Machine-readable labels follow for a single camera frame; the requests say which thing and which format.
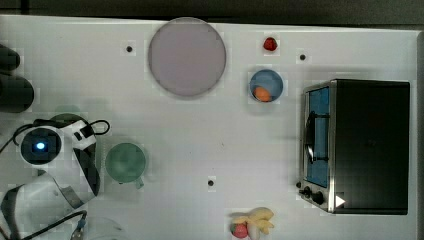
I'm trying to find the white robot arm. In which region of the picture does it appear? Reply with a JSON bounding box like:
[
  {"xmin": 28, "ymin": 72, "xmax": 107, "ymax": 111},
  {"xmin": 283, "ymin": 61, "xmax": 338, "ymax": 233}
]
[{"xmin": 1, "ymin": 119, "xmax": 100, "ymax": 240}]

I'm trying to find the green oval strainer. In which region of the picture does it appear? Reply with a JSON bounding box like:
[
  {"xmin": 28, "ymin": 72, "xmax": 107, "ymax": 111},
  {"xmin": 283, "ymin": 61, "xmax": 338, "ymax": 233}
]
[{"xmin": 52, "ymin": 113, "xmax": 87, "ymax": 124}]

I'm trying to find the orange fruit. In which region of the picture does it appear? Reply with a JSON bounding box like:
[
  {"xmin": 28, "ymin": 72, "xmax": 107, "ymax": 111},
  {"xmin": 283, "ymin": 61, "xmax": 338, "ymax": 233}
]
[{"xmin": 253, "ymin": 87, "xmax": 272, "ymax": 102}]

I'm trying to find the blue bowl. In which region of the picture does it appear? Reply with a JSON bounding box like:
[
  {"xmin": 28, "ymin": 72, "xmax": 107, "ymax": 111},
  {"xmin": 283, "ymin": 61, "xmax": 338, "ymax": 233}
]
[{"xmin": 249, "ymin": 69, "xmax": 284, "ymax": 102}]

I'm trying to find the grey round plate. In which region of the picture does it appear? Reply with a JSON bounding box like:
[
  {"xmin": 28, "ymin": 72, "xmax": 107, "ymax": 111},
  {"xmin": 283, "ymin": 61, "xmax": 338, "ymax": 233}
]
[{"xmin": 148, "ymin": 17, "xmax": 227, "ymax": 98}]

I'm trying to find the red strawberry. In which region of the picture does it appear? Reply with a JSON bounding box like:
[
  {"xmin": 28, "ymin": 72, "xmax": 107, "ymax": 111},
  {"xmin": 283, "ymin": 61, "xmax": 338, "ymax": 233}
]
[{"xmin": 263, "ymin": 37, "xmax": 278, "ymax": 52}]

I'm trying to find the green mug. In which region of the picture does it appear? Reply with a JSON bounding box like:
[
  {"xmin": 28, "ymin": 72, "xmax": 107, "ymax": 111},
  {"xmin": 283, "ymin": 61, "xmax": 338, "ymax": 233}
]
[{"xmin": 105, "ymin": 143, "xmax": 147, "ymax": 189}]

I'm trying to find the black toaster oven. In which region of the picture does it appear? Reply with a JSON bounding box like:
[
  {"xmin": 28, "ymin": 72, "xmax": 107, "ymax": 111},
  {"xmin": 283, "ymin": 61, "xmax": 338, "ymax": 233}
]
[{"xmin": 296, "ymin": 79, "xmax": 410, "ymax": 215}]

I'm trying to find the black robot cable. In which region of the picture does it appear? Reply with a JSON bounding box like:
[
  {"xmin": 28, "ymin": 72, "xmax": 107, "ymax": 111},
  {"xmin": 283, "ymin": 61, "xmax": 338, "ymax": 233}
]
[{"xmin": 0, "ymin": 119, "xmax": 112, "ymax": 240}]

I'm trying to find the black cylinder post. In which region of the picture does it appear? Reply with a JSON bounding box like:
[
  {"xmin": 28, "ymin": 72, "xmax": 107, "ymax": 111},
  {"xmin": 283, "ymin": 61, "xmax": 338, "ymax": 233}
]
[{"xmin": 0, "ymin": 74, "xmax": 34, "ymax": 113}]

